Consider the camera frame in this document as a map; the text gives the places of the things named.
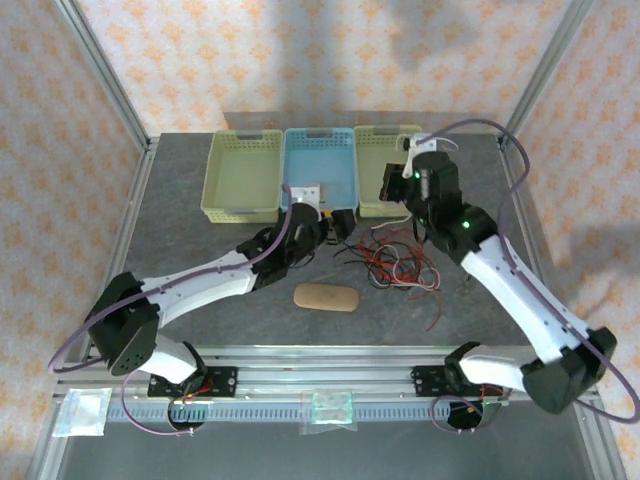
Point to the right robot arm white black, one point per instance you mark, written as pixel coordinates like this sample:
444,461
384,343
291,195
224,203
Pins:
520,300

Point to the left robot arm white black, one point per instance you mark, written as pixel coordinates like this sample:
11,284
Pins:
200,285

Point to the yellow-green perforated plastic basket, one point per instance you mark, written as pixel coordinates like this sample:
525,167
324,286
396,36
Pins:
370,170
242,170

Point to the blue perforated plastic basket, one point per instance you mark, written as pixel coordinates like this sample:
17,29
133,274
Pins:
320,160

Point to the clear plastic bag green content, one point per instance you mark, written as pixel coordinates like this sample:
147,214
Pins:
327,407

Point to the white plastic bag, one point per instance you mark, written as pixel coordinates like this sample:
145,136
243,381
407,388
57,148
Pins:
82,412

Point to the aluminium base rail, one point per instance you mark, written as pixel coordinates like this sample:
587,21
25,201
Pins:
325,370

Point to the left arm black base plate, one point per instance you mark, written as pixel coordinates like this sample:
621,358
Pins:
220,381

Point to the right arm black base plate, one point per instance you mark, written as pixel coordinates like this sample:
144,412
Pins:
427,380

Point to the aluminium frame post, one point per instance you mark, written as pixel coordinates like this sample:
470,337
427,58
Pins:
547,65
104,65

